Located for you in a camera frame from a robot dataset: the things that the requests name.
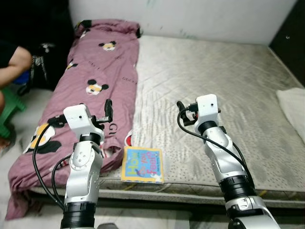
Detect colourful children's book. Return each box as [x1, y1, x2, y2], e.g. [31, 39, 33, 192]
[121, 146, 165, 184]

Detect cream pillow with print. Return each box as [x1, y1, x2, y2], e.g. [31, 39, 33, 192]
[276, 87, 305, 141]

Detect grey quilted mattress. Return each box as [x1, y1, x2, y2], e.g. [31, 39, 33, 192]
[29, 34, 305, 210]

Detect purple cartoon mouse quilt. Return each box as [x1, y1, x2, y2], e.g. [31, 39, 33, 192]
[5, 19, 142, 221]

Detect black bag white print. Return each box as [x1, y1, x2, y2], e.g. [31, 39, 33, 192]
[26, 42, 65, 92]

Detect blue object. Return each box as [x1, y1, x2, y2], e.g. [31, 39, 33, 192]
[14, 72, 32, 86]

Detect green plastic stool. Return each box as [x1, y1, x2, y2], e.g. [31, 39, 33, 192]
[0, 88, 27, 139]

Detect person in black clothes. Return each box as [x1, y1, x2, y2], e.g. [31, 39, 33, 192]
[0, 41, 34, 156]

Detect black tufted headboard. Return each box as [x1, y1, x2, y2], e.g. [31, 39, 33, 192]
[269, 0, 305, 84]

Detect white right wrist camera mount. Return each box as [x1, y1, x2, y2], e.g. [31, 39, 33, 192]
[195, 94, 220, 125]

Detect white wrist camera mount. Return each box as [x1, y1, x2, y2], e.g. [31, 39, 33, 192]
[195, 94, 220, 125]
[63, 104, 95, 135]

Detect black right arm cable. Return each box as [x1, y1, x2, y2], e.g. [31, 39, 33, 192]
[177, 107, 253, 182]

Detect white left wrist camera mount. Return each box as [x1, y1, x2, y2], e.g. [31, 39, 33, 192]
[63, 104, 95, 135]

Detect short black left arm cable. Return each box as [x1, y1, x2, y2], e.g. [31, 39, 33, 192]
[51, 154, 73, 202]

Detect long black left arm cable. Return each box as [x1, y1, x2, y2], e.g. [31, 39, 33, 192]
[32, 114, 67, 210]

